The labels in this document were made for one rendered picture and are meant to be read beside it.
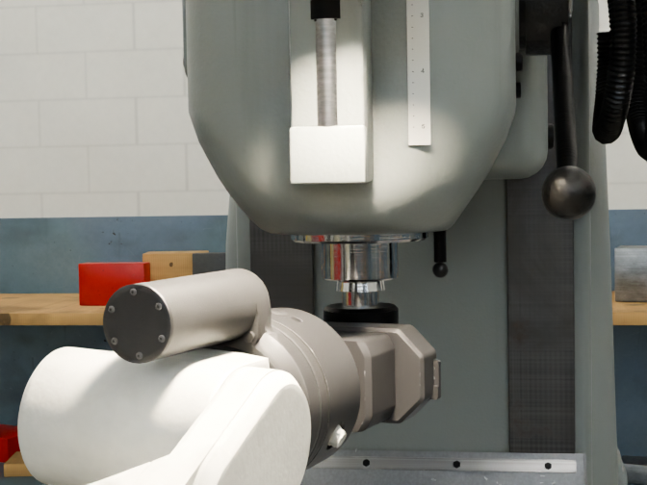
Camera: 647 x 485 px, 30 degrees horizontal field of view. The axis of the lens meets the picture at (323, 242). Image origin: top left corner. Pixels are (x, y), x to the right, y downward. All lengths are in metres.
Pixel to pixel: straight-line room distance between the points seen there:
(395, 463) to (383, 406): 0.47
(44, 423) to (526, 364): 0.65
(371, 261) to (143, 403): 0.24
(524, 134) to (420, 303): 0.32
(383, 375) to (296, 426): 0.15
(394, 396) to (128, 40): 4.58
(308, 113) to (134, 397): 0.19
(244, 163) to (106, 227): 4.55
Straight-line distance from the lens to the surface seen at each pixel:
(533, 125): 0.85
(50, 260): 5.32
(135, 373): 0.54
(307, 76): 0.63
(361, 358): 0.66
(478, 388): 1.14
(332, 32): 0.63
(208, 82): 0.69
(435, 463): 1.14
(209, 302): 0.54
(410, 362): 0.69
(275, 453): 0.52
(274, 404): 0.52
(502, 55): 0.69
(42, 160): 5.33
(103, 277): 4.63
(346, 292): 0.75
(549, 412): 1.14
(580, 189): 0.66
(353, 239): 0.71
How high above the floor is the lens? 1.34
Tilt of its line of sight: 3 degrees down
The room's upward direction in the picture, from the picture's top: 1 degrees counter-clockwise
